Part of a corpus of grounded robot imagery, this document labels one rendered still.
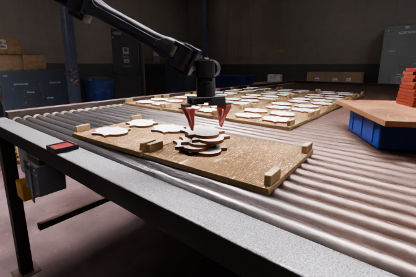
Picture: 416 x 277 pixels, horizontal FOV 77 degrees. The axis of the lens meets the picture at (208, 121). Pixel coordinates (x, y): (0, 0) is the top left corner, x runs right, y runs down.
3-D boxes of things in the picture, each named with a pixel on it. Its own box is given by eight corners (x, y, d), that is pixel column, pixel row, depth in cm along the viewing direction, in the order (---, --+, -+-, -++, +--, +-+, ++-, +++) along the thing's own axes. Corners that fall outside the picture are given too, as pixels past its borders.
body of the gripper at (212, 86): (186, 102, 80) (185, 78, 79) (216, 99, 84) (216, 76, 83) (194, 104, 74) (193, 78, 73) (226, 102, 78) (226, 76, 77)
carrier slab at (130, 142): (140, 157, 81) (140, 152, 81) (72, 136, 105) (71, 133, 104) (207, 133, 109) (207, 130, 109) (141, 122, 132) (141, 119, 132)
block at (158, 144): (149, 153, 80) (149, 144, 80) (145, 151, 81) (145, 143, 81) (163, 148, 85) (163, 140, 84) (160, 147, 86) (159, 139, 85)
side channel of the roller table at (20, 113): (10, 128, 145) (7, 112, 143) (7, 127, 149) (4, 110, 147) (293, 86, 452) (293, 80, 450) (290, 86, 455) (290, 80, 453)
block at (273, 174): (270, 187, 58) (271, 175, 57) (262, 185, 59) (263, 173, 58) (280, 178, 62) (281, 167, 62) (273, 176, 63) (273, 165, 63)
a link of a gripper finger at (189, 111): (181, 128, 81) (179, 98, 79) (202, 126, 84) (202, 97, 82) (189, 133, 75) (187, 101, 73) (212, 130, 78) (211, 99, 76)
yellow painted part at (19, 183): (24, 202, 113) (15, 149, 109) (17, 196, 119) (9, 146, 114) (44, 195, 119) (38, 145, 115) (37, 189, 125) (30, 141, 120)
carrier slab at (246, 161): (268, 196, 57) (268, 189, 57) (142, 157, 81) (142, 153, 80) (312, 153, 85) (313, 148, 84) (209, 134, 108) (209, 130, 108)
